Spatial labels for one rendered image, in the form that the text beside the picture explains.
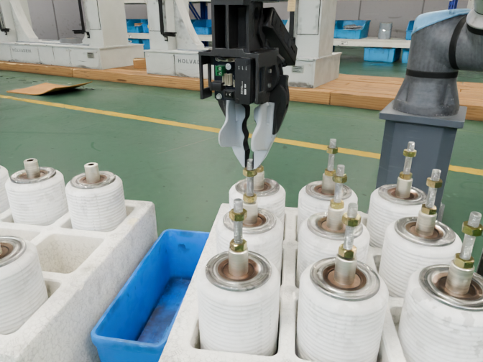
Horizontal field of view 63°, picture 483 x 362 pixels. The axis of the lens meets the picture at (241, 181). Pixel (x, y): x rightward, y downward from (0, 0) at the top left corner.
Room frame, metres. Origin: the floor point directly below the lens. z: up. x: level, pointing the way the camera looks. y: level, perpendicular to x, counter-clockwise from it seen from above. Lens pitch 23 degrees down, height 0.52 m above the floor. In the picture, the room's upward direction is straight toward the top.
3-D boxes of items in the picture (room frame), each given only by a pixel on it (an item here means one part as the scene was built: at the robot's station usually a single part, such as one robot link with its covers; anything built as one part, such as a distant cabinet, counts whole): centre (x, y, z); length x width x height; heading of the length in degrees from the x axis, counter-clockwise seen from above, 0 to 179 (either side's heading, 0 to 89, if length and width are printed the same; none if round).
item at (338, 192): (0.47, -0.13, 0.30); 0.01 x 0.01 x 0.08
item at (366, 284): (0.36, -0.11, 0.25); 0.08 x 0.08 x 0.01
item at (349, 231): (0.36, -0.11, 0.30); 0.01 x 0.01 x 0.08
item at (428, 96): (0.98, -0.46, 0.35); 0.15 x 0.15 x 0.10
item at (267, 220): (0.49, -0.01, 0.25); 0.08 x 0.08 x 0.01
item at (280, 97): (0.48, -0.03, 0.42); 0.05 x 0.02 x 0.09; 66
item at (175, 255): (0.54, 0.13, 0.06); 0.30 x 0.11 x 0.12; 170
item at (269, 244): (0.49, -0.01, 0.16); 0.10 x 0.10 x 0.18
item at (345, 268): (0.36, -0.11, 0.26); 0.02 x 0.02 x 0.03
